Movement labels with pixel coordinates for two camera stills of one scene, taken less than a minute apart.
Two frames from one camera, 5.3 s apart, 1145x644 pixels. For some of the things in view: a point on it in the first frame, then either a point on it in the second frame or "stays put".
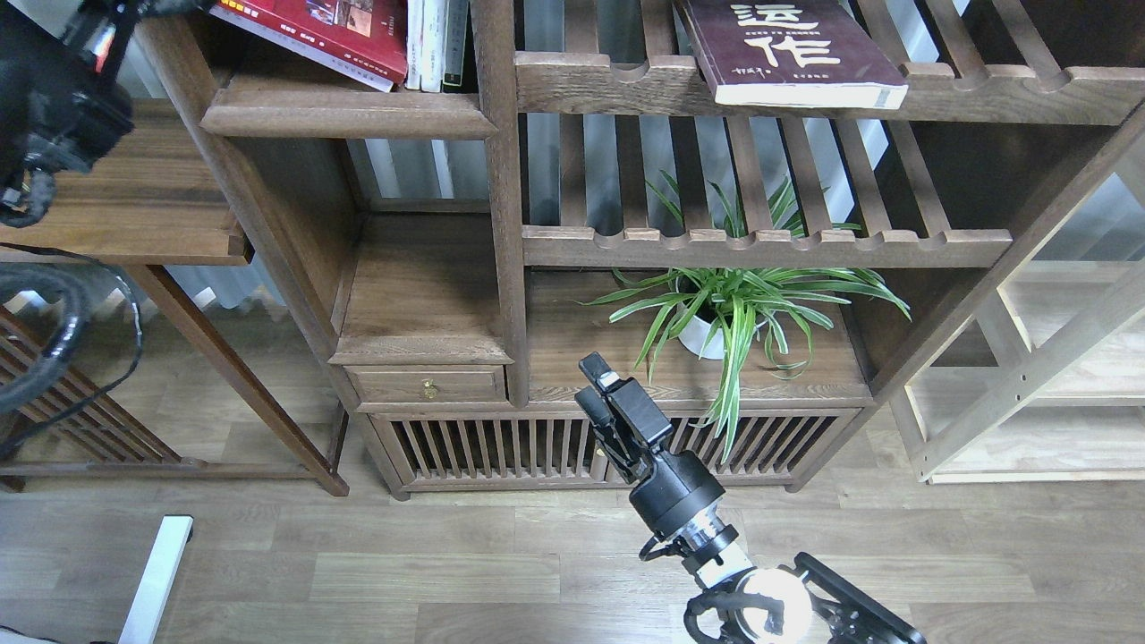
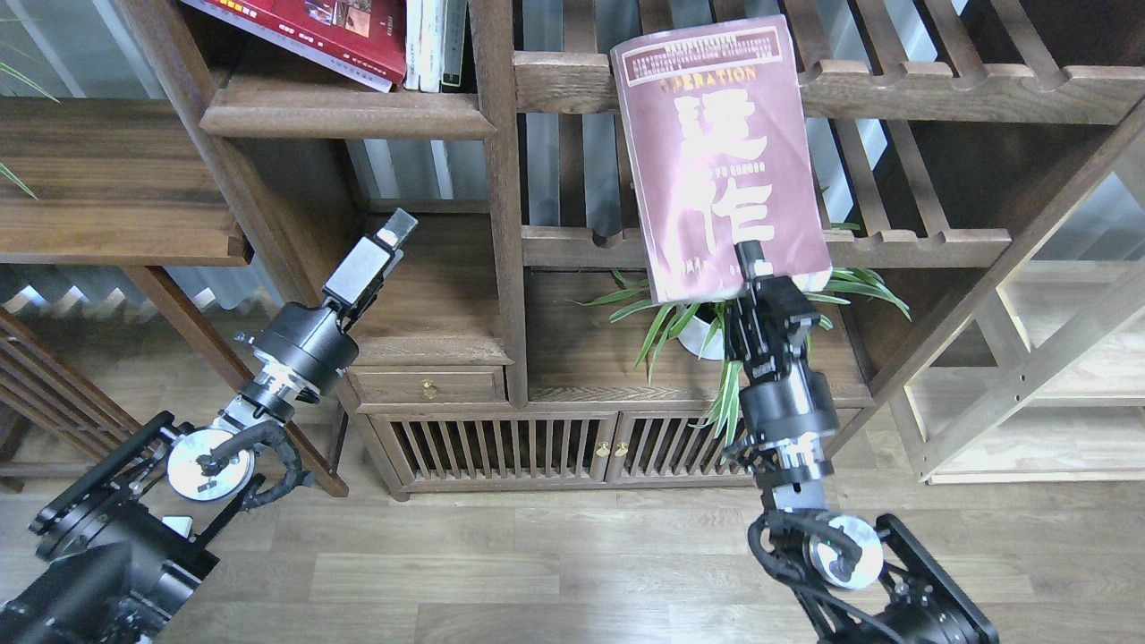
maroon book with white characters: (802, 54) → (720, 152)
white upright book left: (414, 44) stays put
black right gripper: (630, 434) → (784, 400)
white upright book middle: (432, 46) stays put
